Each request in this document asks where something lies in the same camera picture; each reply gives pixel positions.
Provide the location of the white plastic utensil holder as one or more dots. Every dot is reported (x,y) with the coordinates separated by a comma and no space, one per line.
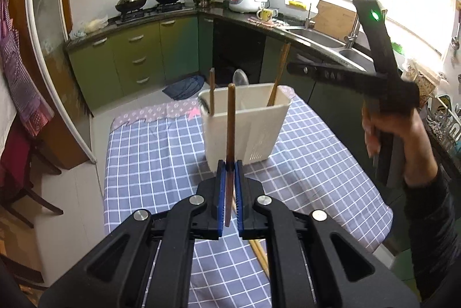
(252,135)

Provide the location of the black wok with lid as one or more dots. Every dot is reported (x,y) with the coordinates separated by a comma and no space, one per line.
(130,2)

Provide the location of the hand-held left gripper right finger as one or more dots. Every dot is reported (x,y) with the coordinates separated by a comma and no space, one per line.
(240,200)

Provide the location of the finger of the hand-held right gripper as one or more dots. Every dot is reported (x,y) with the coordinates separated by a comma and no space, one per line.
(324,74)

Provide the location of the purple checked apron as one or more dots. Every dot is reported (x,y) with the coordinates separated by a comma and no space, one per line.
(21,77)

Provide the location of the hanging metal ladle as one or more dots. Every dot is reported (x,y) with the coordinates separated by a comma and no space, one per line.
(456,41)

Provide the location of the white rice cooker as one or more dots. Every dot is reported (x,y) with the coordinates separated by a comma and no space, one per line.
(248,2)

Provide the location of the black gas stove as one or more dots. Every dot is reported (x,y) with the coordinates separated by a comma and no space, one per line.
(155,11)

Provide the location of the tall steel faucet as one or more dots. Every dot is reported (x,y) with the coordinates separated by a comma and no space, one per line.
(351,36)

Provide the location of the red patterned cloth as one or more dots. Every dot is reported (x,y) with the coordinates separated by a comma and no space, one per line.
(266,23)

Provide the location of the blue checked tablecloth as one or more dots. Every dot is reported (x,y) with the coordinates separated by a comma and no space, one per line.
(155,164)

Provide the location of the blue floor mat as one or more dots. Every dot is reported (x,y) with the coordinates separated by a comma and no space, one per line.
(185,88)

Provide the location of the patterned food bag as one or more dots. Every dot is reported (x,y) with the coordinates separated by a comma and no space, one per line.
(426,81)

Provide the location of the green base cabinets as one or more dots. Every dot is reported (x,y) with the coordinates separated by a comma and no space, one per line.
(122,70)

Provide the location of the yellow mug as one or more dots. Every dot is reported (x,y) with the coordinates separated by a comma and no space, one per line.
(264,14)

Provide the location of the steel double sink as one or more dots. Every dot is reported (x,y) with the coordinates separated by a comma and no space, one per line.
(324,38)

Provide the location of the dark brown chopstick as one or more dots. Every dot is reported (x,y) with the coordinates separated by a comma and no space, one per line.
(231,121)
(212,92)

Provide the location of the white mug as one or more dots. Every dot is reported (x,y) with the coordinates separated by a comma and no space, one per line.
(275,12)

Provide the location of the white-framed glass sliding door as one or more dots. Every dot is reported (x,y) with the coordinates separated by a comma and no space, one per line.
(46,23)

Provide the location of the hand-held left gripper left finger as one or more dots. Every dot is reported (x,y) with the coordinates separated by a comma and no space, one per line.
(220,200)

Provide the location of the thin steel tap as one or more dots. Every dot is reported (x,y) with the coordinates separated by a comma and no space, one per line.
(308,18)

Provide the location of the clear plastic food bag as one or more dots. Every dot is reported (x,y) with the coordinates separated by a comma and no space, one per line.
(92,26)

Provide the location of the dish rack with glasses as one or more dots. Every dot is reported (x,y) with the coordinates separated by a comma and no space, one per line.
(446,124)

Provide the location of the black kitchen countertop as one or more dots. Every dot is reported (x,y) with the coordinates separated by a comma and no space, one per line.
(220,14)

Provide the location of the small steel pot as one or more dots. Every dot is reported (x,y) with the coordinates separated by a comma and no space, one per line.
(202,2)

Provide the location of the light brown chopstick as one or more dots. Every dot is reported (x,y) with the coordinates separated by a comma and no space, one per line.
(279,77)

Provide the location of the person's right forearm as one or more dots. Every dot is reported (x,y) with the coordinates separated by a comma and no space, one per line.
(435,229)

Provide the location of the wooden chair with red cushion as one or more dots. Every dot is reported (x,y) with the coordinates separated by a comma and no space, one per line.
(14,153)

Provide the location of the wooden cutting board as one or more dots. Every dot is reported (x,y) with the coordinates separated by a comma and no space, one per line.
(335,20)

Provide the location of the wooden door frame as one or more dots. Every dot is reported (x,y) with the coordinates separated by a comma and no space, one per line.
(68,142)

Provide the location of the person's right hand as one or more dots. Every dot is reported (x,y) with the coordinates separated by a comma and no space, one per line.
(416,135)

